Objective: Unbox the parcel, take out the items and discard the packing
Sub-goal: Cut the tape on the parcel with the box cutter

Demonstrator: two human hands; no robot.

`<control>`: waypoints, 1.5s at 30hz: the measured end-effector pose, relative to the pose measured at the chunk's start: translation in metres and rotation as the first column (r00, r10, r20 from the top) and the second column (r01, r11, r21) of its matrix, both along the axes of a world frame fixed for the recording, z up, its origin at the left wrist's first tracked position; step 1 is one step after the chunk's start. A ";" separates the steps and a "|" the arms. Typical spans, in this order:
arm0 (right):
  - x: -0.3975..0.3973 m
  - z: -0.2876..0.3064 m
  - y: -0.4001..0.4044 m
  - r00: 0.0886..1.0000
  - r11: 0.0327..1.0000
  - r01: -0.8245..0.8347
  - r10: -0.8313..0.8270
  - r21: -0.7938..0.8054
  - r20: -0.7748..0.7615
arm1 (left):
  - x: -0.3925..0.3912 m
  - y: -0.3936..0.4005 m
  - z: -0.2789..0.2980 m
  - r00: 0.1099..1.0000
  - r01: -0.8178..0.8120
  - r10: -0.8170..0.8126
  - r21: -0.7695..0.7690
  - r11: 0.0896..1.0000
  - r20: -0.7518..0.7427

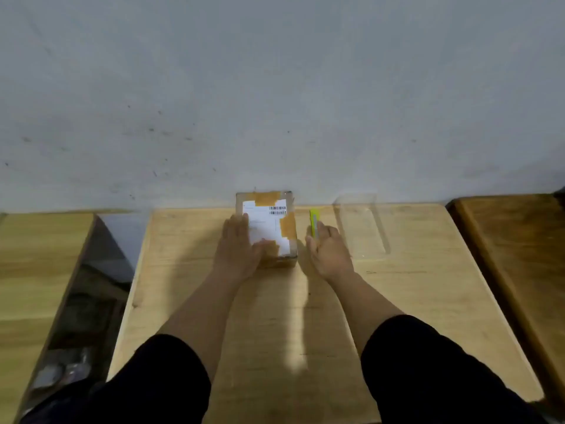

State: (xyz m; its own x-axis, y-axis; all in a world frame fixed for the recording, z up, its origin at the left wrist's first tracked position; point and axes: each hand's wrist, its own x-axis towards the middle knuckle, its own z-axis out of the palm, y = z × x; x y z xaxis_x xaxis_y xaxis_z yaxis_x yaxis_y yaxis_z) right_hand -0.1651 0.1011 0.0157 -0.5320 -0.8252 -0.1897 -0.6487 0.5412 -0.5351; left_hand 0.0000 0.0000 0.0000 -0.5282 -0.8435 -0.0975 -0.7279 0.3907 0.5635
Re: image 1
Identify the person's left hand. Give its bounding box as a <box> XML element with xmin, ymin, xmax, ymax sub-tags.
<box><xmin>211</xmin><ymin>214</ymin><xmax>277</xmax><ymax>286</ymax></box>

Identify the person's right hand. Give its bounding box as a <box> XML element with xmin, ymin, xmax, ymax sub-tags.
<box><xmin>305</xmin><ymin>221</ymin><xmax>356</xmax><ymax>286</ymax></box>

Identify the brown taped cardboard box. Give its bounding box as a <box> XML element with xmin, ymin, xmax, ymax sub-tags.
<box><xmin>235</xmin><ymin>191</ymin><xmax>299</xmax><ymax>269</ymax></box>

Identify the person's left forearm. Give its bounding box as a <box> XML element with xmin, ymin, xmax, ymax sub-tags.
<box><xmin>157</xmin><ymin>271</ymin><xmax>248</xmax><ymax>383</ymax></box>

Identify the person's right forearm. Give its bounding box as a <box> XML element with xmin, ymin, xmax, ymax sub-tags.
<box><xmin>326</xmin><ymin>271</ymin><xmax>406</xmax><ymax>356</ymax></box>

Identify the person's black right sleeve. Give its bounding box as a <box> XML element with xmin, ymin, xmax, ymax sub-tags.
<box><xmin>361</xmin><ymin>314</ymin><xmax>548</xmax><ymax>424</ymax></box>

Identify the person's black sleeve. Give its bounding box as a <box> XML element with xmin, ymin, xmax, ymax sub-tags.
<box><xmin>19</xmin><ymin>334</ymin><xmax>212</xmax><ymax>424</ymax></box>
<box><xmin>361</xmin><ymin>314</ymin><xmax>548</xmax><ymax>424</ymax></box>

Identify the person's black left sleeve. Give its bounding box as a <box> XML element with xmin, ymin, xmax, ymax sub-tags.
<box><xmin>19</xmin><ymin>334</ymin><xmax>212</xmax><ymax>424</ymax></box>

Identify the clear plastic container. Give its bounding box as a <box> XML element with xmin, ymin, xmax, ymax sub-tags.
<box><xmin>333</xmin><ymin>194</ymin><xmax>391</xmax><ymax>261</ymax></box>

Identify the dark wooden side table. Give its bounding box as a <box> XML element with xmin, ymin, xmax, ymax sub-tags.
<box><xmin>446</xmin><ymin>194</ymin><xmax>565</xmax><ymax>407</ymax></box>

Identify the light wooden side table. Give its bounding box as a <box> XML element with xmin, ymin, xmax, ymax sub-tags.
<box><xmin>0</xmin><ymin>210</ymin><xmax>100</xmax><ymax>424</ymax></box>

